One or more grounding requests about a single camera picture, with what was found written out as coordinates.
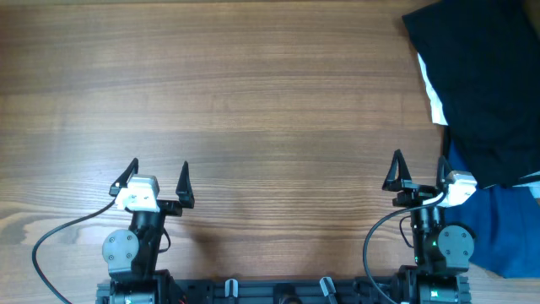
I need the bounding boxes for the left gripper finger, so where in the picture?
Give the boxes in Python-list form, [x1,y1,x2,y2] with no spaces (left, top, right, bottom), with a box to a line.
[109,158,138,197]
[175,161,195,209]

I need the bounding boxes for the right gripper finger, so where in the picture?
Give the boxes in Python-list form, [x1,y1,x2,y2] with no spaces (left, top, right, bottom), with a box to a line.
[382,149,412,191]
[435,155,451,188]

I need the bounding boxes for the black shorts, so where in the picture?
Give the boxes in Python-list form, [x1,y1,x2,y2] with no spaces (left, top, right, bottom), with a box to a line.
[402,0,539,188]

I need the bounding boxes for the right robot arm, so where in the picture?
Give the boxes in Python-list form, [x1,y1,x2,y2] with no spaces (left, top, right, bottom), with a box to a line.
[382,149,477,304]

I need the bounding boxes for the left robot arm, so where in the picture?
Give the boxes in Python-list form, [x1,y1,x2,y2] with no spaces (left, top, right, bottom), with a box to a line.
[95,159,195,304]

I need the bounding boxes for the white shirt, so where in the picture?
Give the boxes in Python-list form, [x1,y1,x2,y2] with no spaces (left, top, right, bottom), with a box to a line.
[418,53,448,126]

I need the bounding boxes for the blue cloth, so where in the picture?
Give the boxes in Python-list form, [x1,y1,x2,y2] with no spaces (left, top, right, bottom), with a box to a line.
[443,128,539,279]

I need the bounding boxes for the right black camera cable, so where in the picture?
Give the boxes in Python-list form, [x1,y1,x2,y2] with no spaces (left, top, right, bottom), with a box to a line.
[362,192,448,304]

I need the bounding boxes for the black camera cable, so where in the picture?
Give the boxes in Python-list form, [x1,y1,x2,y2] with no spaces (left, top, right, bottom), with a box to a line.
[362,192,448,304]
[32,198,119,304]

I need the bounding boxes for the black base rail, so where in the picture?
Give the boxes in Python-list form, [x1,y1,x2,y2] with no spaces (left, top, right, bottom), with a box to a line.
[95,276,472,304]

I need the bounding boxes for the left black camera cable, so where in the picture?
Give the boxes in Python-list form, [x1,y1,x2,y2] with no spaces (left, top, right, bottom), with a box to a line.
[32,198,119,304]

